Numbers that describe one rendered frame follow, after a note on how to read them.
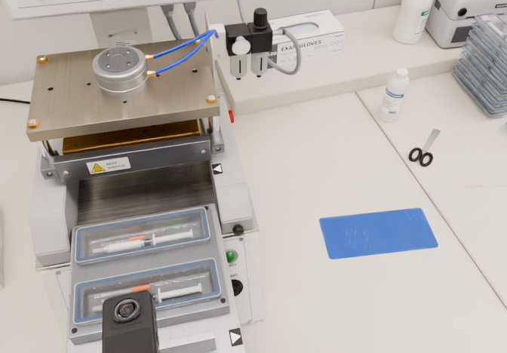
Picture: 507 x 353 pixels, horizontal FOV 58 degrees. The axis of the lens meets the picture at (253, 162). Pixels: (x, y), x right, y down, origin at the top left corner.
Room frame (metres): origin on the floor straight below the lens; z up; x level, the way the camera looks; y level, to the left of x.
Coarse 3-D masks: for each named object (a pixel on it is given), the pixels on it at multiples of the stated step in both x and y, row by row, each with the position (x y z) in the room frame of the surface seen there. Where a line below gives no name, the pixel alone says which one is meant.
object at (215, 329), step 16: (224, 256) 0.33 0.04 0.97; (224, 272) 0.30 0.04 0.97; (208, 320) 0.23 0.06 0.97; (224, 320) 0.24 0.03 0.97; (160, 336) 0.21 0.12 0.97; (176, 336) 0.21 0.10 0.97; (192, 336) 0.20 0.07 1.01; (208, 336) 0.20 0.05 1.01; (224, 336) 0.21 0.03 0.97; (80, 352) 0.19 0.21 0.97; (96, 352) 0.19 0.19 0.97; (160, 352) 0.18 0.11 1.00; (176, 352) 0.19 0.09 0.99; (192, 352) 0.19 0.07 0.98; (208, 352) 0.19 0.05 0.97; (224, 352) 0.19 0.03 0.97; (240, 352) 0.19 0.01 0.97
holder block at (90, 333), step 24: (144, 216) 0.38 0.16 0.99; (216, 240) 0.34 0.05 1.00; (72, 264) 0.30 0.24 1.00; (96, 264) 0.30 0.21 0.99; (120, 264) 0.30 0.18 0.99; (144, 264) 0.30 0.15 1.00; (168, 264) 0.30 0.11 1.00; (72, 288) 0.26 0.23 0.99; (72, 312) 0.23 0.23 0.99; (168, 312) 0.23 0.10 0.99; (192, 312) 0.23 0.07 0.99; (216, 312) 0.24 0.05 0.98; (72, 336) 0.20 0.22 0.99; (96, 336) 0.21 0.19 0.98
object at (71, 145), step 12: (192, 120) 0.52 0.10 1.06; (108, 132) 0.49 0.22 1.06; (120, 132) 0.49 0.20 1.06; (132, 132) 0.49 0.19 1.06; (144, 132) 0.49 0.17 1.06; (156, 132) 0.49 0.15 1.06; (168, 132) 0.49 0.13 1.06; (180, 132) 0.49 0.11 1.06; (192, 132) 0.49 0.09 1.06; (72, 144) 0.46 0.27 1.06; (84, 144) 0.46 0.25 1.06; (96, 144) 0.46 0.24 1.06; (108, 144) 0.46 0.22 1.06; (120, 144) 0.47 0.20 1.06; (132, 144) 0.47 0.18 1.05
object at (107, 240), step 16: (112, 224) 0.36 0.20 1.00; (128, 224) 0.36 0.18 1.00; (144, 224) 0.36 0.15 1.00; (160, 224) 0.36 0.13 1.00; (176, 224) 0.36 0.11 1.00; (192, 224) 0.36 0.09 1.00; (80, 240) 0.33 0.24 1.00; (96, 240) 0.33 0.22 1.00; (112, 240) 0.33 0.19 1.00; (128, 240) 0.33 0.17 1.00; (144, 240) 0.33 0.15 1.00; (160, 240) 0.33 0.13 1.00; (176, 240) 0.33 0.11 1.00; (192, 240) 0.33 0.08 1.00; (80, 256) 0.31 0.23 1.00; (96, 256) 0.31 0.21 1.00
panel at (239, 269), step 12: (228, 240) 0.39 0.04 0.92; (240, 240) 0.39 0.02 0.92; (240, 252) 0.38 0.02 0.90; (228, 264) 0.37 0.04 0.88; (240, 264) 0.37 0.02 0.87; (60, 276) 0.32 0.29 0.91; (240, 276) 0.36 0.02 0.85; (60, 288) 0.31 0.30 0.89; (240, 300) 0.34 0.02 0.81; (240, 312) 0.32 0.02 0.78; (252, 312) 0.33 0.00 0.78; (240, 324) 0.31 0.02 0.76
